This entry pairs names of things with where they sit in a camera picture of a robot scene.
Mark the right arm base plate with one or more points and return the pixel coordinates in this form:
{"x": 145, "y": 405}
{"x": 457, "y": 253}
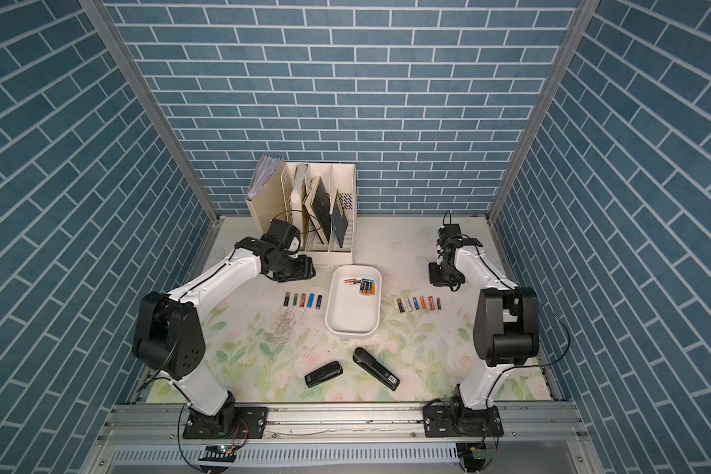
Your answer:
{"x": 462, "y": 422}

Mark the dark small notebook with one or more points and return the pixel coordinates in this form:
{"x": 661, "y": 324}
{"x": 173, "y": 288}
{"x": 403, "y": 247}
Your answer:
{"x": 339, "y": 220}

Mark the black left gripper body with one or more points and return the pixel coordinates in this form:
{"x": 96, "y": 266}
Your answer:
{"x": 291, "y": 268}

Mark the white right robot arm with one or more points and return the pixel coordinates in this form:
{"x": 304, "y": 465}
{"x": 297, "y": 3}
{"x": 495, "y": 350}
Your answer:
{"x": 505, "y": 330}

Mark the white plastic storage tray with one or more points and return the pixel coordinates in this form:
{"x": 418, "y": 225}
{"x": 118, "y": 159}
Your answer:
{"x": 351, "y": 311}

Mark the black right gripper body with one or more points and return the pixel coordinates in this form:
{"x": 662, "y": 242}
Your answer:
{"x": 440, "y": 276}

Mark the large black stapler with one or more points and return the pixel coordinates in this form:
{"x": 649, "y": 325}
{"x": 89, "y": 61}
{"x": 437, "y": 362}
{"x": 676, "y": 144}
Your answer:
{"x": 366, "y": 361}

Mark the black framed tablet board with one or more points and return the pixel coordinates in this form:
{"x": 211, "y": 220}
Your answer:
{"x": 317, "y": 205}

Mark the purple paper stack folder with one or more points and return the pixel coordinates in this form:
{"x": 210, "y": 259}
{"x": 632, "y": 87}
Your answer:
{"x": 265, "y": 169}

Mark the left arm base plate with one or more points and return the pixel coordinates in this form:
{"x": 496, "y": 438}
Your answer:
{"x": 243, "y": 423}

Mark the beige file organizer rack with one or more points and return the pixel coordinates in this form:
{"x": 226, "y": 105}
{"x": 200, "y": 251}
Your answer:
{"x": 284, "y": 197}

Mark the small black stapler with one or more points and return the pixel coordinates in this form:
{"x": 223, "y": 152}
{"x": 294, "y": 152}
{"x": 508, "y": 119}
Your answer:
{"x": 323, "y": 374}

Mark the white ribbed cable duct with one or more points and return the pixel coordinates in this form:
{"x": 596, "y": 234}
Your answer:
{"x": 288, "y": 455}

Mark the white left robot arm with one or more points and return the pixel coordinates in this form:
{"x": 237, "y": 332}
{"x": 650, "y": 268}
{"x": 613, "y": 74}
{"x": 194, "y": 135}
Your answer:
{"x": 168, "y": 334}

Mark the aluminium front rail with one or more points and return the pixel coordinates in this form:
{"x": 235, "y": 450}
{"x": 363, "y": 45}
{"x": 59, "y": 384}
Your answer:
{"x": 544, "y": 421}

